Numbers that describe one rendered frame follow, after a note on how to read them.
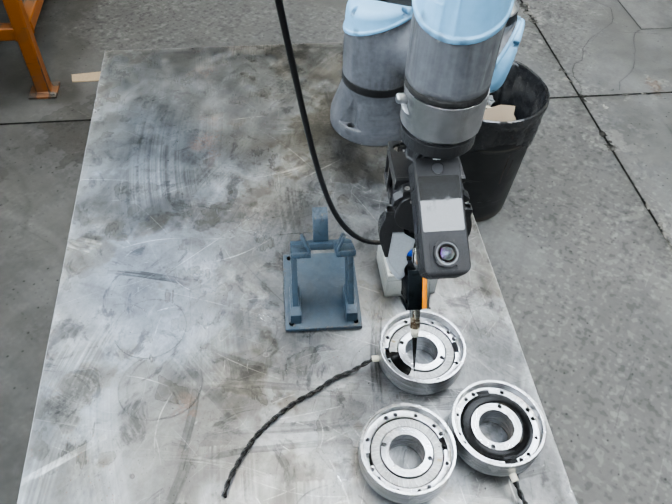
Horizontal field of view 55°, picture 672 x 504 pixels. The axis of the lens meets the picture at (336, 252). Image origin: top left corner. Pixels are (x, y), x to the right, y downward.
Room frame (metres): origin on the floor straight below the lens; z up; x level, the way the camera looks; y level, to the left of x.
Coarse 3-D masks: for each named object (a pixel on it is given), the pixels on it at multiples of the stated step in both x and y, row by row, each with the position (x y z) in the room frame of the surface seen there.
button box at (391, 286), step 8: (384, 256) 0.57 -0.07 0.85; (408, 256) 0.57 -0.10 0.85; (384, 264) 0.56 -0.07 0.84; (384, 272) 0.55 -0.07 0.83; (384, 280) 0.55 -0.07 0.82; (392, 280) 0.54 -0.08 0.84; (400, 280) 0.54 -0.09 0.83; (432, 280) 0.55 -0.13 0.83; (384, 288) 0.54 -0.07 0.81; (392, 288) 0.54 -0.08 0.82; (400, 288) 0.54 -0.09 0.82; (432, 288) 0.55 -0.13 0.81; (392, 296) 0.54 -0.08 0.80
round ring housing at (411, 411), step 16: (384, 416) 0.35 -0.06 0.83; (400, 416) 0.35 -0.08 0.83; (416, 416) 0.35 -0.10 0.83; (432, 416) 0.35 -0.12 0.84; (368, 432) 0.33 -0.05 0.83; (400, 432) 0.33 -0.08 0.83; (416, 432) 0.33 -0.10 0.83; (448, 432) 0.33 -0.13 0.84; (368, 448) 0.31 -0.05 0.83; (384, 448) 0.31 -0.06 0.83; (416, 448) 0.32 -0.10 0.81; (432, 448) 0.31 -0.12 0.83; (448, 448) 0.31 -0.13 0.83; (368, 464) 0.29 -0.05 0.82; (384, 464) 0.29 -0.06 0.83; (448, 464) 0.30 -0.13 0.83; (368, 480) 0.27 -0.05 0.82; (384, 480) 0.27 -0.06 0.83; (448, 480) 0.28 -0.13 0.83; (384, 496) 0.26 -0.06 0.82; (400, 496) 0.25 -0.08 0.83; (416, 496) 0.25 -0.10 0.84; (432, 496) 0.26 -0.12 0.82
